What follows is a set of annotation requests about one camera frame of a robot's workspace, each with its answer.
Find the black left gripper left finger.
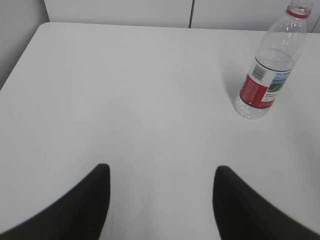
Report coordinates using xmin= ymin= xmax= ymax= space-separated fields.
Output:
xmin=0 ymin=163 xmax=110 ymax=240

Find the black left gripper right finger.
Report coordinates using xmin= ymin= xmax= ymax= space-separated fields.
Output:
xmin=212 ymin=165 xmax=320 ymax=240

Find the clear plastic water bottle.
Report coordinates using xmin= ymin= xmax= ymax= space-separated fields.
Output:
xmin=234 ymin=0 xmax=314 ymax=120

